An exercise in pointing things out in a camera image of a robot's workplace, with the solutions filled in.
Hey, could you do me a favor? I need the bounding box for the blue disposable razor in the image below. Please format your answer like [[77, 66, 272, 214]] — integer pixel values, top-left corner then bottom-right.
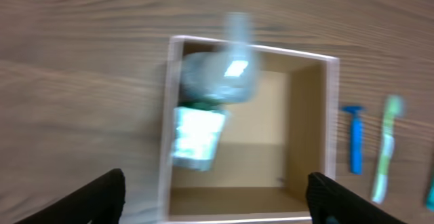
[[341, 105, 364, 175]]

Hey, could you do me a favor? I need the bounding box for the clear green-labelled bottle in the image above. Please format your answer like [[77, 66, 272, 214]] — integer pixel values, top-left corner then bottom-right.
[[180, 12, 260, 104]]

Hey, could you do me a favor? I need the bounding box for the white red toothpaste tube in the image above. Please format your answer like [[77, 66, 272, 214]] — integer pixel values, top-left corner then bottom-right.
[[425, 180, 434, 212]]

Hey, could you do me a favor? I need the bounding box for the green white toothbrush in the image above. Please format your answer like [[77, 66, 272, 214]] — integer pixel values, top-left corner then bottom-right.
[[371, 95, 404, 204]]

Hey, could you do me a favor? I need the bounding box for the green white soap packet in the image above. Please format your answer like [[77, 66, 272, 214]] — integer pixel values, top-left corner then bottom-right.
[[171, 106, 228, 172]]

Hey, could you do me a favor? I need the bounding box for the white cardboard box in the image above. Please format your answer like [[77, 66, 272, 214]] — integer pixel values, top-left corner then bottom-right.
[[158, 35, 339, 223]]

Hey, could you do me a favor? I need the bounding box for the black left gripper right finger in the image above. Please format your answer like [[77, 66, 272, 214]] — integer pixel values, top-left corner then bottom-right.
[[306, 172, 404, 224]]

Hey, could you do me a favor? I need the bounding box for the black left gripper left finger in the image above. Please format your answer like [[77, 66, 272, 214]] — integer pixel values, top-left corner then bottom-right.
[[17, 168, 125, 224]]

